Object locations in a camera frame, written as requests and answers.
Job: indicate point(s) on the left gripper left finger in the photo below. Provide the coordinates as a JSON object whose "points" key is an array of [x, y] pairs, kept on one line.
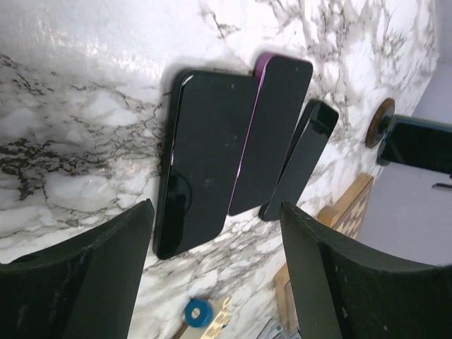
{"points": [[84, 287]]}

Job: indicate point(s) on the blue-edged phone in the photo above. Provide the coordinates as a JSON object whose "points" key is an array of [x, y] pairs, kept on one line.
{"points": [[414, 142]]}

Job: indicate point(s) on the wooden chessboard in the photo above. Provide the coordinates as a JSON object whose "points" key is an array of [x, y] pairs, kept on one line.
{"points": [[346, 217]]}

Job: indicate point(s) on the black phone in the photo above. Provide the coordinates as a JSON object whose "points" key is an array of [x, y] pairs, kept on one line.
{"points": [[208, 122], [310, 139]]}

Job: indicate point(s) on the toy brick car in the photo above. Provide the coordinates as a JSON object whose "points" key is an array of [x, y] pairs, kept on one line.
{"points": [[205, 318]]}

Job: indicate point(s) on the black smartphone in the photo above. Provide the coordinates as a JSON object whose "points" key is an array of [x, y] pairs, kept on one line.
{"points": [[283, 82]]}

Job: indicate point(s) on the round wooden stand right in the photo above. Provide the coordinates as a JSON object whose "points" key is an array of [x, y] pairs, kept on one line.
{"points": [[379, 123]]}

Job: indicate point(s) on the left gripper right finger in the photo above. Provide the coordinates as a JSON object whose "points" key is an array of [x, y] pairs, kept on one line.
{"points": [[345, 289]]}

